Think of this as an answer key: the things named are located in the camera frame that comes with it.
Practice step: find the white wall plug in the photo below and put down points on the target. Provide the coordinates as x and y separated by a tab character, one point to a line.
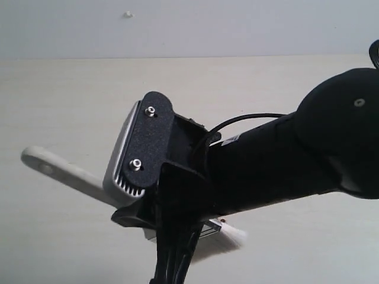
128	14

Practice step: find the wooden paint brush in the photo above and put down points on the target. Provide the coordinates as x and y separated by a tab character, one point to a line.
59	169

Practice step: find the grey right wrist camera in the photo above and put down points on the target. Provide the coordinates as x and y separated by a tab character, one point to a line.
153	136

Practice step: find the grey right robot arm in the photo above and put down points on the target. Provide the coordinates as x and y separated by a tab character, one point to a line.
329	144

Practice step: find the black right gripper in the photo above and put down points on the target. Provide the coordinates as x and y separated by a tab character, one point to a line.
182	200

